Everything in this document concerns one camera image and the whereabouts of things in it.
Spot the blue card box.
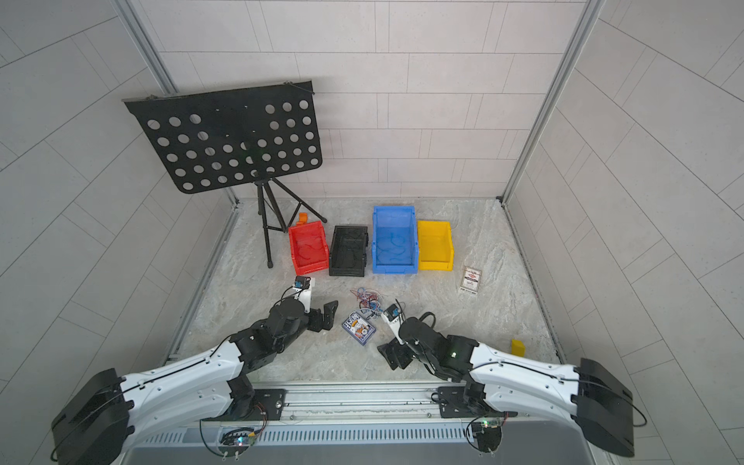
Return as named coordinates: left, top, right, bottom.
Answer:
left=342, top=312, right=377, bottom=346

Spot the coloured cable bundle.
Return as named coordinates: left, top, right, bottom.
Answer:
left=350, top=286, right=386, bottom=318

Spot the white red card box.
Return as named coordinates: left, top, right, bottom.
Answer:
left=459, top=267, right=482, bottom=296

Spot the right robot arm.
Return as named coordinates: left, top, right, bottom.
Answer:
left=378, top=310, right=636, bottom=457

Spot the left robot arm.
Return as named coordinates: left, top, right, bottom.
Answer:
left=50, top=298, right=338, bottom=464

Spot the red plastic bin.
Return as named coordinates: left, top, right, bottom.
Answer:
left=289, top=221, right=329, bottom=276

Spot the black plastic bin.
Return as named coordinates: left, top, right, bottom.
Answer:
left=329, top=225, right=369, bottom=277

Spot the blue plastic bin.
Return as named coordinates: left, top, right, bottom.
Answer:
left=372, top=205, right=419, bottom=274

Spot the yellow plastic bin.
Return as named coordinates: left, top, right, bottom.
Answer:
left=418, top=221, right=455, bottom=271

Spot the right controller board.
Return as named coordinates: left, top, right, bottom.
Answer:
left=469, top=420, right=503, bottom=453

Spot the controller board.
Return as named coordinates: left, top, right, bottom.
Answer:
left=218, top=427, right=261, bottom=460
left=469, top=420, right=503, bottom=453

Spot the small yellow block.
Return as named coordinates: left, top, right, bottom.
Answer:
left=511, top=339, right=526, bottom=358

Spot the left controller board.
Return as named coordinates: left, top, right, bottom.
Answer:
left=218, top=427, right=261, bottom=460

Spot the black perforated music stand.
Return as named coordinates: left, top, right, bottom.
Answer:
left=123, top=81, right=323, bottom=234

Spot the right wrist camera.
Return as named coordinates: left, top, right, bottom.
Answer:
left=383, top=303, right=405, bottom=343

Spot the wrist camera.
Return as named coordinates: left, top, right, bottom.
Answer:
left=383, top=303, right=405, bottom=343
left=292, top=276, right=314, bottom=298

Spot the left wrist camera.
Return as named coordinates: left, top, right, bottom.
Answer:
left=292, top=276, right=314, bottom=298

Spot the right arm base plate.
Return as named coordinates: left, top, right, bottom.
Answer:
left=430, top=386, right=518, bottom=419

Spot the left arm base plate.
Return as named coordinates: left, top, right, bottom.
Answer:
left=207, top=389, right=288, bottom=422

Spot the aluminium rail frame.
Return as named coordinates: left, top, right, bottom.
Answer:
left=118, top=382, right=617, bottom=464

